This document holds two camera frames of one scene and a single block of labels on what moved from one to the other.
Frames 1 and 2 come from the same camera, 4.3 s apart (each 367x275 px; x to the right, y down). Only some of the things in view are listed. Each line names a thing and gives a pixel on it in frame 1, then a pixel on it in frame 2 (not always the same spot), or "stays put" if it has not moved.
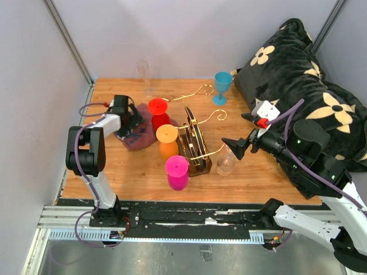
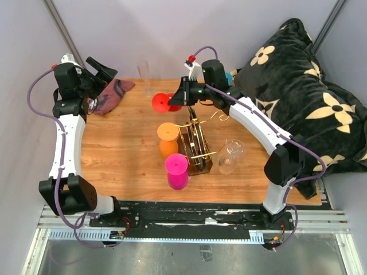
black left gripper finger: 124,132 -> 106,78
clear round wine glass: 226,162 stays put
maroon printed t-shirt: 143,136 -> 110,97
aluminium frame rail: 70,42 stays put
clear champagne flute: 143,66 stays put
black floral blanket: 287,72 stays put
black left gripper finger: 138,118 -> 111,71
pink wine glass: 176,169 stays put
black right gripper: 238,145 -> 178,99
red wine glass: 157,108 -> 160,103
